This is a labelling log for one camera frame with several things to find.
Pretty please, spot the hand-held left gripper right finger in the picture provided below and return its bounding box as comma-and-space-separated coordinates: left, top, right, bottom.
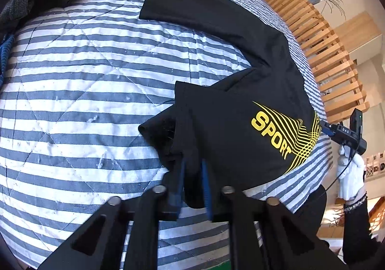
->
200, 159, 349, 270

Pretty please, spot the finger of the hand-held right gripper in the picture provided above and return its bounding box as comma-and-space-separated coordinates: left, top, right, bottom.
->
319, 120, 336, 138

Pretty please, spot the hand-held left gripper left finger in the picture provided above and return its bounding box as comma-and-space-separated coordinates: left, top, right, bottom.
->
38, 159, 187, 270

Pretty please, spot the black t-shirt with yellow print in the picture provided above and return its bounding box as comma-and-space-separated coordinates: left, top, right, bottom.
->
138, 0, 324, 209

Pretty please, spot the person's right forearm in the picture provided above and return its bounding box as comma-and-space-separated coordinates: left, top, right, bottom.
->
341, 193, 385, 270

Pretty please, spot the person's right hand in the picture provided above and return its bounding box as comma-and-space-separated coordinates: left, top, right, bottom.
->
337, 144, 367, 201

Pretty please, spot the person's black clothing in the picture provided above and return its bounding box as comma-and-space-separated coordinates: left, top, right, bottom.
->
289, 184, 330, 248

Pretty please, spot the wooden slatted railing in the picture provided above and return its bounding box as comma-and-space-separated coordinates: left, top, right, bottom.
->
248, 0, 370, 125

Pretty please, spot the light wooden door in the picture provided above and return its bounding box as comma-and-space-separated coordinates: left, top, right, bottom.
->
334, 12, 382, 51

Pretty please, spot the blue white striped quilt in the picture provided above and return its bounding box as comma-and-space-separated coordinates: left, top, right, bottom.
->
0, 0, 334, 270

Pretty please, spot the bright blue cloth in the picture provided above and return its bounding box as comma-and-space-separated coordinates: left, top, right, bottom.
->
0, 34, 15, 78

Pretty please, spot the black and white wall poster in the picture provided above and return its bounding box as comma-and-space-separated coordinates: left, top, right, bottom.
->
364, 151, 385, 180

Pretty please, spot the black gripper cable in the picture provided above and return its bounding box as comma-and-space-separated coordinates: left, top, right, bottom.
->
319, 144, 355, 197

